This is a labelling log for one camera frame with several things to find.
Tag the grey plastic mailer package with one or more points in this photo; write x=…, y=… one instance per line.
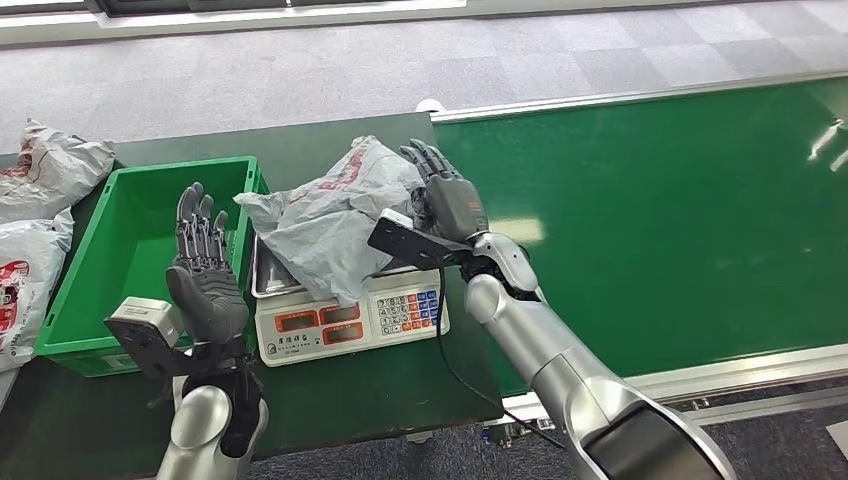
x=331, y=225

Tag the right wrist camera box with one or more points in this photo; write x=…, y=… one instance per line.
x=407, y=242

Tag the green conveyor belt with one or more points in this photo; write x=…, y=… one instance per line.
x=662, y=225

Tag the silver conveyor frame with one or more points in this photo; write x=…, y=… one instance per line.
x=729, y=374

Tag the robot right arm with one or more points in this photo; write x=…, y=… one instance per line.
x=563, y=371

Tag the white paper sheet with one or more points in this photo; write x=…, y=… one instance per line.
x=839, y=438

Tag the grey mailer red print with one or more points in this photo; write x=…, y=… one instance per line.
x=26, y=285

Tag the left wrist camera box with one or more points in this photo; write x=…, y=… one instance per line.
x=146, y=328

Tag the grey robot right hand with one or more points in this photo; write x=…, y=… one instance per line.
x=454, y=202

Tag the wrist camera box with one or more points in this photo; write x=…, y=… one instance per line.
x=407, y=242
x=146, y=328

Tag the crumpled grey mailer package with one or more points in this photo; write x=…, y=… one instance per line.
x=53, y=172

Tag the white electronic weighing scale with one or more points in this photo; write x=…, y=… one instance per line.
x=351, y=324

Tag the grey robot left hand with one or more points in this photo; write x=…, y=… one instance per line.
x=208, y=291

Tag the green plastic crate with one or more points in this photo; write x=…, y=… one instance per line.
x=142, y=232

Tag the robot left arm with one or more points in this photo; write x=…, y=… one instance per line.
x=202, y=424

